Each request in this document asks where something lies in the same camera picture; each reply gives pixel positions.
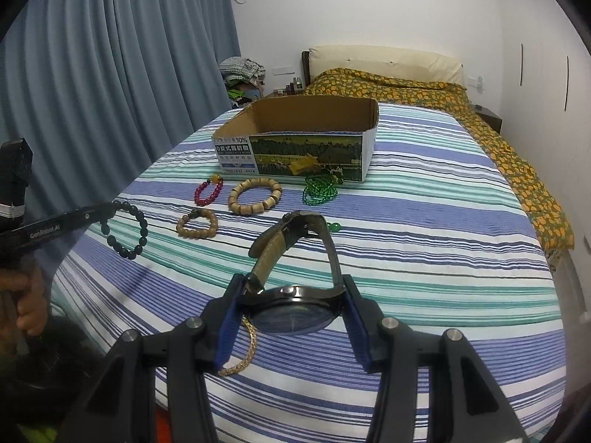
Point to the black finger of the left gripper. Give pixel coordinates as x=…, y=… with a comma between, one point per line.
x=34, y=235

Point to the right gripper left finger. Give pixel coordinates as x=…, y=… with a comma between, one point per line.
x=119, y=403

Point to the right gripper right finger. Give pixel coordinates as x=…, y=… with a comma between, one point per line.
x=465, y=402

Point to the person left hand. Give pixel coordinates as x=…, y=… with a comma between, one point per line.
x=25, y=285

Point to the blue grey curtain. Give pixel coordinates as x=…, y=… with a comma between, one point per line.
x=100, y=89

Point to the striped blue green bedsheet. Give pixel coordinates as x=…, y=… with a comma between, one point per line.
x=434, y=235

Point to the yellow floral blanket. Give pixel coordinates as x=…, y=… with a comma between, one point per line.
x=551, y=225

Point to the pile of clothes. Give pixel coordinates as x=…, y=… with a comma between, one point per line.
x=243, y=79

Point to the cardboard box printed front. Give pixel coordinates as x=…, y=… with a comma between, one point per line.
x=300, y=135

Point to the left dark nightstand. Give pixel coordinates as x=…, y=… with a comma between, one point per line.
x=294, y=88

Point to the dark wooden nightstand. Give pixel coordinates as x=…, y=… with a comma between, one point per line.
x=492, y=119

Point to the cream padded headboard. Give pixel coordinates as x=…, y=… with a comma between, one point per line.
x=392, y=62

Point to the white wardrobe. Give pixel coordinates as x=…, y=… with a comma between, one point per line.
x=546, y=110

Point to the white wall socket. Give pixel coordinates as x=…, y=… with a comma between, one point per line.
x=477, y=83

